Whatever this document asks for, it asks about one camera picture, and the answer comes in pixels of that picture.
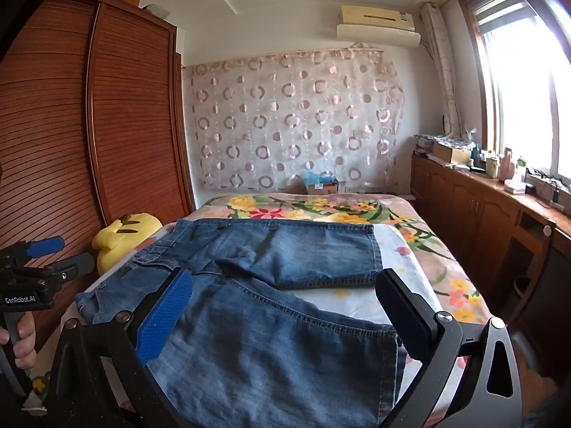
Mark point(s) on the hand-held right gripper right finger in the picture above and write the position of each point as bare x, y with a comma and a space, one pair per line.
403, 316

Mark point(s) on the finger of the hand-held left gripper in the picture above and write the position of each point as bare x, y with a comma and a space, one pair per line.
47, 246
76, 266

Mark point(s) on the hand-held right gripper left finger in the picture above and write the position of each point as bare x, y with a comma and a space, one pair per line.
164, 316

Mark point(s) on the blue denim pants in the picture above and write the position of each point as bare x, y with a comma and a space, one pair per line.
267, 347

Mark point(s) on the person's left hand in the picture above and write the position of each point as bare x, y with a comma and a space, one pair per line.
24, 341

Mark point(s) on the yellow plush toy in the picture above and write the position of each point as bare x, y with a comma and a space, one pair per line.
127, 234

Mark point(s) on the white flowered bed sheet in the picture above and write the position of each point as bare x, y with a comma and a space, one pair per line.
408, 249

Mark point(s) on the brown wooden side cabinet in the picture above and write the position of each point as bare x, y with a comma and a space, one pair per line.
473, 218

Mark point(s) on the pink floral bed blanket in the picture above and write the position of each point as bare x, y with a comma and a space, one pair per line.
312, 207

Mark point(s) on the brown wooden slatted wardrobe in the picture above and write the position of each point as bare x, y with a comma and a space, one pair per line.
134, 120

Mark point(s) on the cardboard box with blue bag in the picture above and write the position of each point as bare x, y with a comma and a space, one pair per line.
320, 183

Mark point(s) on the pink tissue box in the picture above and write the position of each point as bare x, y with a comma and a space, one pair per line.
515, 186

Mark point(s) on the white jar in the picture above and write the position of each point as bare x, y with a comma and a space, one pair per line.
491, 167

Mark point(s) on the pink bottle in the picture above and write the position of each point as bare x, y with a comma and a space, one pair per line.
510, 165

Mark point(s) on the bundled patterned window curtain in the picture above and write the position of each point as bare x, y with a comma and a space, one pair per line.
444, 67

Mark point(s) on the pink circle-patterned wall curtain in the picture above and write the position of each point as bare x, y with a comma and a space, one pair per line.
290, 120

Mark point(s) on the cream wall air conditioner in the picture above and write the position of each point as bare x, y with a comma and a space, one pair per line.
379, 24

